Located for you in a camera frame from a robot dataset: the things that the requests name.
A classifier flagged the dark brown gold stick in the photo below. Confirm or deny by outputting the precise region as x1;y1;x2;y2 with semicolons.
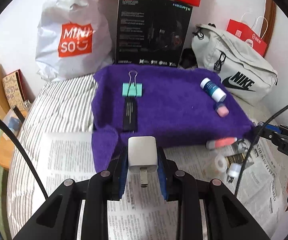
225;153;246;166

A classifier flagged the pink blue small cap bottle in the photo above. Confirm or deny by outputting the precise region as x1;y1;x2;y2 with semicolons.
213;102;229;118

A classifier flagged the white tape roll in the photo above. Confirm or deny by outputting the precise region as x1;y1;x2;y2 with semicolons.
214;154;228;173

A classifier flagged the white USB charger plug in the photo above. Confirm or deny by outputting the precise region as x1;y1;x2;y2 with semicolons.
128;136;158;187

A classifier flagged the pink white tube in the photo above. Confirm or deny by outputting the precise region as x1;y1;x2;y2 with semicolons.
206;137;237;150

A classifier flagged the white blue bottle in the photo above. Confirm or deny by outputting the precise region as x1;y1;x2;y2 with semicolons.
200;77;226;103

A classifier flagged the black rectangular lighter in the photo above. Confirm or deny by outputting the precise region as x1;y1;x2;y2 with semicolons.
123;97;137;132

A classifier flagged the green binder clip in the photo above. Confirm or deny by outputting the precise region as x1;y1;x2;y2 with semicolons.
122;70;143;97

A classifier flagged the clear plastic cap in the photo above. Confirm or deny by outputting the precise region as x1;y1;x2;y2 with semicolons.
232;140;248;154

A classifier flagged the newspaper sheet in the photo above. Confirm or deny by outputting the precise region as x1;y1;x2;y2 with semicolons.
30;133;284;239

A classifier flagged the grey Nike waist bag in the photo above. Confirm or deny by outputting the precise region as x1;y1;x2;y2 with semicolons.
191;24;278;105

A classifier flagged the purple towel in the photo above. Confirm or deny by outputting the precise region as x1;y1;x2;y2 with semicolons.
91;64;254;172

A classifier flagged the striped bed sheet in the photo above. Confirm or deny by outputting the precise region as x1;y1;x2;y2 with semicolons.
7;75;283;239

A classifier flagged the small red paper bag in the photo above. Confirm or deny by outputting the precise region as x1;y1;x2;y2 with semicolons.
226;14;269;57

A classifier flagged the wooden nightstand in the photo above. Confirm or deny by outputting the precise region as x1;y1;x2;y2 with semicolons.
0;107;29;170

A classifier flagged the black cylinder on nightstand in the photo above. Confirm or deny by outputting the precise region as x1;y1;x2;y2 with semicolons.
13;106;25;123

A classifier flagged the blue white box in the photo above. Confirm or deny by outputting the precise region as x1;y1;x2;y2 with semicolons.
3;109;22;136

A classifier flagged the patterned notebook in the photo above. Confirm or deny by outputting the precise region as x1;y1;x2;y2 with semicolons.
2;69;27;111

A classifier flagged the black headset box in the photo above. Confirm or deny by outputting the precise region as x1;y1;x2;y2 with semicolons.
115;0;193;67

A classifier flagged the white Miniso plastic bag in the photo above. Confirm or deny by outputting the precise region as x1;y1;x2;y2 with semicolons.
35;0;113;81

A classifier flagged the black cable right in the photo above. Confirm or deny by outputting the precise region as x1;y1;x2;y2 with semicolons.
233;99;288;198

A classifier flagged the black cable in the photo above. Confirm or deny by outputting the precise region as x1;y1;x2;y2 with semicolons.
233;99;288;198
0;107;49;201

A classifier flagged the brown wooden door frame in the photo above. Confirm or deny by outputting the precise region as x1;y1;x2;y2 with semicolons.
261;0;277;57

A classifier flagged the black cable left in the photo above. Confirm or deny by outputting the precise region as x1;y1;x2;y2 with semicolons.
0;107;49;201

